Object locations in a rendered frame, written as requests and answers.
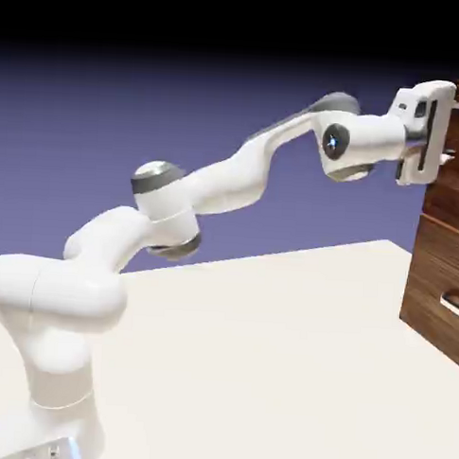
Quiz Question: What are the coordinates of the dark wood drawer front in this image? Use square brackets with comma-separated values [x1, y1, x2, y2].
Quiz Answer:
[419, 77, 459, 237]
[396, 213, 459, 370]

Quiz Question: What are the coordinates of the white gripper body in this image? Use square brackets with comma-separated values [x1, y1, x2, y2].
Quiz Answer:
[395, 78, 459, 189]

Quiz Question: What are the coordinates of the silver drawer handle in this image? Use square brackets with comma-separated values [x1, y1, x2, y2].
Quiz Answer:
[438, 287, 459, 315]

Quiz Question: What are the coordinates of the dark wood cabinet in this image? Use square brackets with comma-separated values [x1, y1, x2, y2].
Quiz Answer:
[396, 76, 459, 370]

